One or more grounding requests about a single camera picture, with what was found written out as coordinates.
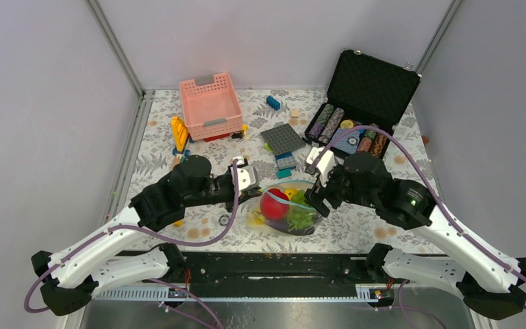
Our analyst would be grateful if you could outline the yellow toy block stack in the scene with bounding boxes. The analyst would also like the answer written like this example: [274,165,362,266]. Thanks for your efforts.
[171,117,190,154]

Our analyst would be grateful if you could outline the red fake apple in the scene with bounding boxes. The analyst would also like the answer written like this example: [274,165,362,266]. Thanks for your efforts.
[260,188,290,221]

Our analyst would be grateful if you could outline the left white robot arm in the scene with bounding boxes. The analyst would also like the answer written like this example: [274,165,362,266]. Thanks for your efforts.
[30,155,261,316]

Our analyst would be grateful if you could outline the green fake grapes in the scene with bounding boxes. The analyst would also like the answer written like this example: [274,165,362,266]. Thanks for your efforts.
[286,190,321,228]

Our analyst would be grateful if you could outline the purple fake eggplant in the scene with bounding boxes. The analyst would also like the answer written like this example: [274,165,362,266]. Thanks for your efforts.
[265,218,322,236]

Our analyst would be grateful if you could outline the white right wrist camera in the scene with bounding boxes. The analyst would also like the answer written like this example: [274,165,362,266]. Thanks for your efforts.
[305,147,338,187]

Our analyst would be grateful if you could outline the red toy brick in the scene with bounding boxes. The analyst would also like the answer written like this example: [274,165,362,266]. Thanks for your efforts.
[203,133,230,142]

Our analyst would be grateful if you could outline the pink plastic basket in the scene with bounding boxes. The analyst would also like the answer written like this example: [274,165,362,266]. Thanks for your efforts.
[179,73,243,141]

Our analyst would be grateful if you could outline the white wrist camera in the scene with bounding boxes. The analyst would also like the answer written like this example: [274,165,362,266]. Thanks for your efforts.
[232,156,260,192]
[305,147,338,187]

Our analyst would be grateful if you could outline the teal toy block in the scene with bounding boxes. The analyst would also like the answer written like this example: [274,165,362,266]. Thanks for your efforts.
[277,169,292,180]

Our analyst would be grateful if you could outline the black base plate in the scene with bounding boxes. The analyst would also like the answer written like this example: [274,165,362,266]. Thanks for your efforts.
[104,245,410,301]

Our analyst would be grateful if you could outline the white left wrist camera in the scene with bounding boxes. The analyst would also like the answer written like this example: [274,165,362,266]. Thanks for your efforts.
[232,156,260,192]

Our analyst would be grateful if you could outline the yellow fake banana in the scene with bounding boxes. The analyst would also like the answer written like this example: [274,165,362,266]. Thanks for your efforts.
[283,188,299,200]

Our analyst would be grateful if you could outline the grey lego brick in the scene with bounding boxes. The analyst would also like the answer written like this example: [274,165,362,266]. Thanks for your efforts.
[275,152,298,171]

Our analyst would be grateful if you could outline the clear zip top bag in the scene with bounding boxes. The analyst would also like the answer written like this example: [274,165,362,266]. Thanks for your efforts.
[245,180,324,236]

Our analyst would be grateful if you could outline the black poker chip case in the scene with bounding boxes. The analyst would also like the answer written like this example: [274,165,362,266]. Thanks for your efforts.
[303,49,421,146]

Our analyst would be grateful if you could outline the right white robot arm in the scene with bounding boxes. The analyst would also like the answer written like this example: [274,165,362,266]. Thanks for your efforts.
[305,147,526,320]

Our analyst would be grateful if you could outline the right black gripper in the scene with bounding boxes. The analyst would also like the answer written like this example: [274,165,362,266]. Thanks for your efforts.
[303,160,378,217]

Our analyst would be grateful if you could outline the grey lego baseplate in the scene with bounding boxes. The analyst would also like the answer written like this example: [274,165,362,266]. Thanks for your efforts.
[261,123,306,156]

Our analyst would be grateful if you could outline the blue toy brick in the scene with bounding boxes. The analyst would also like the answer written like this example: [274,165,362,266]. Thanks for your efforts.
[266,96,281,110]

